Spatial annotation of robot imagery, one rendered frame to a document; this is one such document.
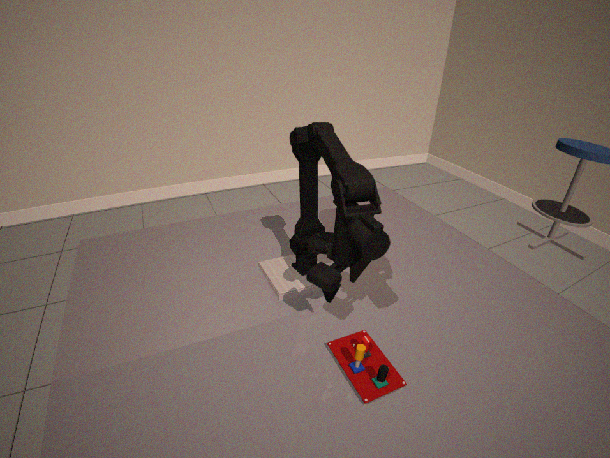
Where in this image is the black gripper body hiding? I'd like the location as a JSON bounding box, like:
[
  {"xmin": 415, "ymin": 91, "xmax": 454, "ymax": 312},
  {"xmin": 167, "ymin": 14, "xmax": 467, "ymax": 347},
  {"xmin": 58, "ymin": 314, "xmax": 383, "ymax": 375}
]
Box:
[{"xmin": 306, "ymin": 233, "xmax": 364, "ymax": 292}]

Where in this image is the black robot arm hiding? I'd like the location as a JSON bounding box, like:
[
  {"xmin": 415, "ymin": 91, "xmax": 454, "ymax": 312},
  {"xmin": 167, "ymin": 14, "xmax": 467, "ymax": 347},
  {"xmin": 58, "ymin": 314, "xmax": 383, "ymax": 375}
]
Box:
[{"xmin": 290, "ymin": 122, "xmax": 391, "ymax": 276}]

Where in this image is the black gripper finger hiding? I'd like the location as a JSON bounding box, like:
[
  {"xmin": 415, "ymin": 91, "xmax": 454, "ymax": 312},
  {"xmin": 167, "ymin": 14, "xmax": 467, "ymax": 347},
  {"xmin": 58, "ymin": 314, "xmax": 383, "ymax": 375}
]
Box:
[
  {"xmin": 322, "ymin": 283, "xmax": 341, "ymax": 303},
  {"xmin": 350, "ymin": 258, "xmax": 371, "ymax": 283}
]

